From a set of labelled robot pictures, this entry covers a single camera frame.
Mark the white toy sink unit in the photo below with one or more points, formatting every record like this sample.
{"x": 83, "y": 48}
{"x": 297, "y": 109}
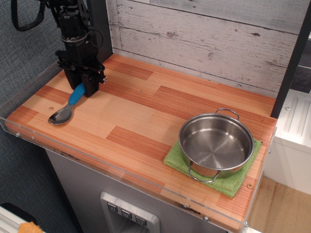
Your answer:
{"x": 289, "y": 159}

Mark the stainless steel pan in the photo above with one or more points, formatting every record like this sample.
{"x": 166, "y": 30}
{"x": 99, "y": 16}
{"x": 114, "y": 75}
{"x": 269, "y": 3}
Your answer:
{"x": 215, "y": 145}

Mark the silver dispenser button panel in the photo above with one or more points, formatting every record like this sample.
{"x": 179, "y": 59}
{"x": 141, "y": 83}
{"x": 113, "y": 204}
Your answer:
{"x": 124, "y": 217}

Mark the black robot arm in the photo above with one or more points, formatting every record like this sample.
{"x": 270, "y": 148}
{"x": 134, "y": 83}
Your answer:
{"x": 72, "y": 18}

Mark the orange object at corner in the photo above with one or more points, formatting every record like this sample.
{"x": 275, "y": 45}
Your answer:
{"x": 29, "y": 227}

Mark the clear acrylic edge guard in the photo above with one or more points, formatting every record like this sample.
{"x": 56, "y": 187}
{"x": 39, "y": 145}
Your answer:
{"x": 127, "y": 128}

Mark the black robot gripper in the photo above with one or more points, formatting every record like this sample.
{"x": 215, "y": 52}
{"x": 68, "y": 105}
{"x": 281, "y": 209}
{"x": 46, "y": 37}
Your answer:
{"x": 80, "y": 64}

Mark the green folded cloth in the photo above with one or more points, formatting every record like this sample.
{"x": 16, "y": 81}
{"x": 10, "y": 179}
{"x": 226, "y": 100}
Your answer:
{"x": 227, "y": 186}

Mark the grey toy fridge cabinet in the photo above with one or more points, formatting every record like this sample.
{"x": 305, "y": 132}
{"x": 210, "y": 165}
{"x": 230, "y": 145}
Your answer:
{"x": 83, "y": 187}

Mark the dark right vertical post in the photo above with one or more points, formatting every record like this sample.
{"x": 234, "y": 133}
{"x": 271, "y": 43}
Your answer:
{"x": 293, "y": 63}

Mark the white and black box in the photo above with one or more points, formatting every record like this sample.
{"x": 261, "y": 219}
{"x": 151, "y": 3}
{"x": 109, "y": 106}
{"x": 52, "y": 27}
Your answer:
{"x": 11, "y": 217}

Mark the blue handled metal spoon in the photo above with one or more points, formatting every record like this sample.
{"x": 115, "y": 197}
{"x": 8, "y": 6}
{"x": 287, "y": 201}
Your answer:
{"x": 64, "y": 114}

